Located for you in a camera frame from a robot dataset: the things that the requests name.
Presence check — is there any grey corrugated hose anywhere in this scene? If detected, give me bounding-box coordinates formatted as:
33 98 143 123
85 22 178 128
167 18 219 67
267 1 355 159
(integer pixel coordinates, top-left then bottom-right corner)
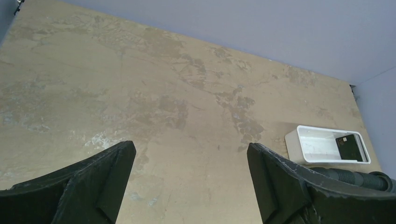
310 167 396 194

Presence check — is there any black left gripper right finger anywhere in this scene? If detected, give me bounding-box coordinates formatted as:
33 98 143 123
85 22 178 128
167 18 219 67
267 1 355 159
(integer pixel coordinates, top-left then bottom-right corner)
247 143 396 224

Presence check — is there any white plastic tray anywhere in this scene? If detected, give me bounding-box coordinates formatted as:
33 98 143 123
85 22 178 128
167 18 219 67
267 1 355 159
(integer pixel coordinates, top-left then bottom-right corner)
285 125 371 164

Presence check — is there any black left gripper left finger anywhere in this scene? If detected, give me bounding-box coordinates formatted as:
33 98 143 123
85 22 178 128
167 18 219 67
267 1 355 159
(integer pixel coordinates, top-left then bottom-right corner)
0 141 136 224

